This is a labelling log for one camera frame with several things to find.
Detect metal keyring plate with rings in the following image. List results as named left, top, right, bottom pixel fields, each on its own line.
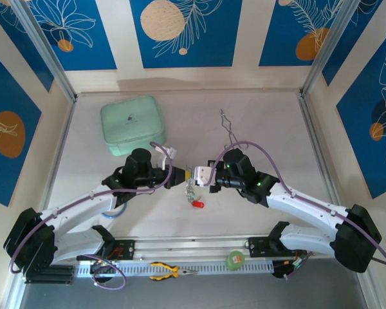
left=183, top=178, right=197, bottom=203

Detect aluminium corner post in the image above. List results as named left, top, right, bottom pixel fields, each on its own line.
left=11, top=0, right=78, bottom=102
left=299, top=0, right=358, bottom=96

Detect green tape roll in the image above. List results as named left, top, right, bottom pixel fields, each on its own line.
left=225, top=250, right=245, bottom=272

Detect aluminium front rail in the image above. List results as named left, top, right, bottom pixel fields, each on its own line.
left=14, top=233, right=369, bottom=263

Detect yellow black pliers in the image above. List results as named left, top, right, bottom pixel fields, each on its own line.
left=149, top=261, right=199, bottom=281

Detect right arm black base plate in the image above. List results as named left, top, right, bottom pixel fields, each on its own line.
left=246, top=236, right=308, bottom=258

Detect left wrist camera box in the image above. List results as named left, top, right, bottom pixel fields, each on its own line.
left=160, top=146, right=178, bottom=171

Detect black ridged block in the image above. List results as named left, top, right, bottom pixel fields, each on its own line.
left=25, top=265, right=75, bottom=285

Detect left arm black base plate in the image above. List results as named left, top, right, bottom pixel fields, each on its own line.
left=76, top=238, right=136, bottom=261

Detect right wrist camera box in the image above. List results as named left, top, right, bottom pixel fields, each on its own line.
left=192, top=165, right=218, bottom=188

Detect aluminium side rail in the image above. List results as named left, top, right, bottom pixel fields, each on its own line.
left=35, top=96, right=77, bottom=239
left=298, top=95, right=348, bottom=232

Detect grey slotted cable duct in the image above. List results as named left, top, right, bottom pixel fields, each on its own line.
left=75, top=259, right=274, bottom=277

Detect metal crucible tongs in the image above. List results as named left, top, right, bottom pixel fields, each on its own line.
left=219, top=108, right=247, bottom=151

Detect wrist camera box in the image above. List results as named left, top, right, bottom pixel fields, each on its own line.
left=160, top=146, right=178, bottom=171
left=192, top=165, right=218, bottom=188

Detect blue tape roll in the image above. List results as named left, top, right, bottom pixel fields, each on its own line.
left=102, top=204, right=128, bottom=220

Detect mint green zip case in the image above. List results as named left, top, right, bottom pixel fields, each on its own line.
left=100, top=95, right=167, bottom=158

